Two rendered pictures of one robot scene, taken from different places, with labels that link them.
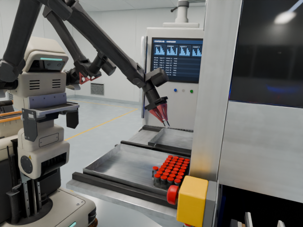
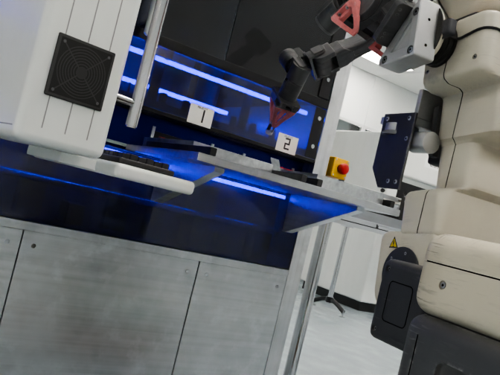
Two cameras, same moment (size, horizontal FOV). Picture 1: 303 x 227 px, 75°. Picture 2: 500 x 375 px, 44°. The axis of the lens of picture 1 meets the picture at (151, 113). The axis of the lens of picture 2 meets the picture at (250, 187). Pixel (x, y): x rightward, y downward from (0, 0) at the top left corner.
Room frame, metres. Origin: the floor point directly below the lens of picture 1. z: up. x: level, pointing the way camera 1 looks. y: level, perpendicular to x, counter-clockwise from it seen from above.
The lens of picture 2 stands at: (2.30, 1.04, 0.78)
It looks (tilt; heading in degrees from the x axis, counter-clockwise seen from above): 2 degrees up; 218
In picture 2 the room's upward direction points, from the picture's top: 14 degrees clockwise
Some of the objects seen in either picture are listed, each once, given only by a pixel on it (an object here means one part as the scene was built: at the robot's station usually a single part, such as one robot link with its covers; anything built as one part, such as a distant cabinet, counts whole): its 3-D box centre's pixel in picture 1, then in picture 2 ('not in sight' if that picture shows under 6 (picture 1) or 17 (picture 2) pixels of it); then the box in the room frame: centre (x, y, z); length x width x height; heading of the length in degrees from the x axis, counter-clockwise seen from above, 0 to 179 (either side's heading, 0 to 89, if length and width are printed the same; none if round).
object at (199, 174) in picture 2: not in sight; (184, 186); (1.07, -0.15, 0.79); 0.34 x 0.03 x 0.13; 70
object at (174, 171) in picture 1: (176, 173); not in sight; (0.64, -0.10, 0.90); 0.18 x 0.02 x 0.05; 160
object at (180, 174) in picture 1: (182, 174); not in sight; (0.63, -0.12, 0.90); 0.18 x 0.02 x 0.05; 160
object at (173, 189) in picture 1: (176, 195); (342, 168); (0.39, -0.06, 0.99); 0.04 x 0.04 x 0.04; 70
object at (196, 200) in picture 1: (196, 200); (334, 167); (0.37, -0.11, 0.99); 0.08 x 0.07 x 0.07; 70
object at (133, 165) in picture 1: (142, 167); (315, 184); (0.69, 0.02, 0.90); 0.34 x 0.26 x 0.04; 70
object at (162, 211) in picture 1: (164, 157); (261, 179); (0.83, -0.07, 0.87); 0.70 x 0.48 x 0.02; 160
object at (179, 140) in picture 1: (187, 142); (204, 155); (0.97, -0.19, 0.90); 0.34 x 0.26 x 0.04; 70
